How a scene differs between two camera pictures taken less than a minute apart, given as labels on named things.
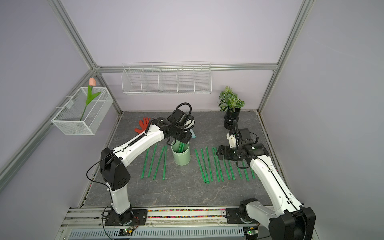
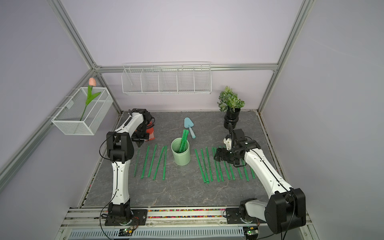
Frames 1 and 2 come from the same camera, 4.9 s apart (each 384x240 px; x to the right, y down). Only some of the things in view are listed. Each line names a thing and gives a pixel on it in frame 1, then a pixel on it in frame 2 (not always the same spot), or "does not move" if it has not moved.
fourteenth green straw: x=153 y=159 does not move
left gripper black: x=187 y=138 → x=136 y=138
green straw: x=231 y=170 does not move
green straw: x=214 y=153 does not move
